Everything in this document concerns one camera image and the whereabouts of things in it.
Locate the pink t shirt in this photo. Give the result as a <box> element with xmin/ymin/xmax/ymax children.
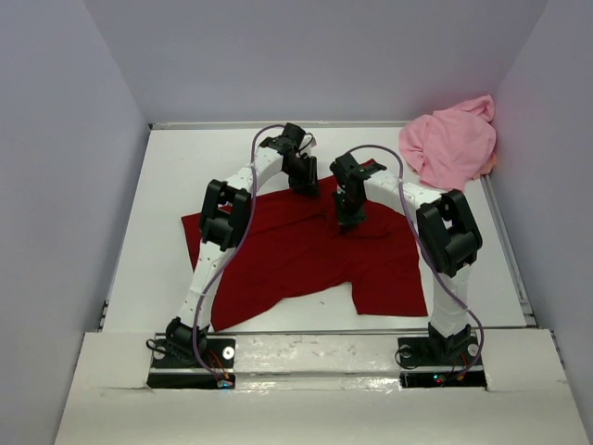
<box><xmin>399</xmin><ymin>95</ymin><xmax>497</xmax><ymax>191</ymax></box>

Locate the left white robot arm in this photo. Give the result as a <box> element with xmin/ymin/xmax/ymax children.
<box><xmin>165</xmin><ymin>122</ymin><xmax>319</xmax><ymax>375</ymax></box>

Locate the metal rail at front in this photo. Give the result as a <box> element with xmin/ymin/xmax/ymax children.
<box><xmin>152</xmin><ymin>327</ymin><xmax>436</xmax><ymax>337</ymax></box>

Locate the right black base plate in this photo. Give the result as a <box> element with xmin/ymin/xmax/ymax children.
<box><xmin>394</xmin><ymin>336</ymin><xmax>486</xmax><ymax>389</ymax></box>

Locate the red t shirt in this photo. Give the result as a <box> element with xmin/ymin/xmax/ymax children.
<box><xmin>177</xmin><ymin>177</ymin><xmax>428</xmax><ymax>331</ymax></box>

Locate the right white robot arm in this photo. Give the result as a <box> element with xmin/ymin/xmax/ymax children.
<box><xmin>330</xmin><ymin>153</ymin><xmax>484</xmax><ymax>373</ymax></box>

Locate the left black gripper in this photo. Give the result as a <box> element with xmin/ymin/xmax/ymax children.
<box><xmin>281</xmin><ymin>156</ymin><xmax>319</xmax><ymax>199</ymax></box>

